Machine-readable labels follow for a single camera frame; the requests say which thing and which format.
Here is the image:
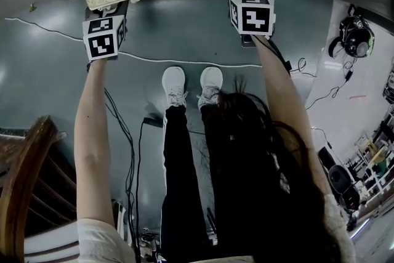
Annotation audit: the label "black gripper cable bundle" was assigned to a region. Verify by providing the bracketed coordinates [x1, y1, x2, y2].
[103, 87, 146, 257]

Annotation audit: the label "person's right white shoe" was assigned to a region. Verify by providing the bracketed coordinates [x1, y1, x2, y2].
[196, 66, 224, 110]

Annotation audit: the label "black power adapter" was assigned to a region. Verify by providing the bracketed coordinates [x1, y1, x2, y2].
[142, 115, 164, 127]

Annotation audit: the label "person's white shirt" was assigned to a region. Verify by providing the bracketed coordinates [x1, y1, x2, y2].
[76, 193, 355, 263]

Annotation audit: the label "white ridged panel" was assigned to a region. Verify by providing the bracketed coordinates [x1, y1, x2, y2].
[23, 221, 81, 263]

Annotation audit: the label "black headset cable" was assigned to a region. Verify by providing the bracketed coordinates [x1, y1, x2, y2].
[304, 55, 360, 110]

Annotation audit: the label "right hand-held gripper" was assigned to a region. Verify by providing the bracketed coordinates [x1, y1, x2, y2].
[227, 0, 276, 49]

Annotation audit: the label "white metal rack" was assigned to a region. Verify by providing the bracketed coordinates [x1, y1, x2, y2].
[353, 110, 394, 204]

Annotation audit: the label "black headset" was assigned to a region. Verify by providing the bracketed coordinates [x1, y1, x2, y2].
[328, 15, 376, 59]

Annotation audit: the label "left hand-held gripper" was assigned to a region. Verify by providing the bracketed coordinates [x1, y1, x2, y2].
[81, 1, 131, 63]

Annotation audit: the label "dark wooden slatted bed frame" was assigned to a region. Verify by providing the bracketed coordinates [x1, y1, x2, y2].
[0, 115, 78, 263]

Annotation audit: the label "person's right forearm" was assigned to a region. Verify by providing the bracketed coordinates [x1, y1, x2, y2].
[251, 34, 336, 198]

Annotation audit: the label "person's white shoe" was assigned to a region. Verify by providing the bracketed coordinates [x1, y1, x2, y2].
[161, 66, 189, 109]
[196, 66, 224, 110]

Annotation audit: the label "black swivel chair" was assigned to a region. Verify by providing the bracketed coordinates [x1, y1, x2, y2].
[318, 145, 361, 214]

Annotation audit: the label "person's left forearm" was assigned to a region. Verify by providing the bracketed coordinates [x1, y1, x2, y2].
[74, 57, 120, 226]

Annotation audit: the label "person's black trousers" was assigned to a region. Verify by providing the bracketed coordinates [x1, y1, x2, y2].
[159, 103, 308, 263]

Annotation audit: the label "person's left white shoe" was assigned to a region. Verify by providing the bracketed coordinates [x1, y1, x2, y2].
[161, 66, 189, 109]

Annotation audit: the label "white floor cable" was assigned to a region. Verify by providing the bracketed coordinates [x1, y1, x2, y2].
[5, 17, 317, 78]

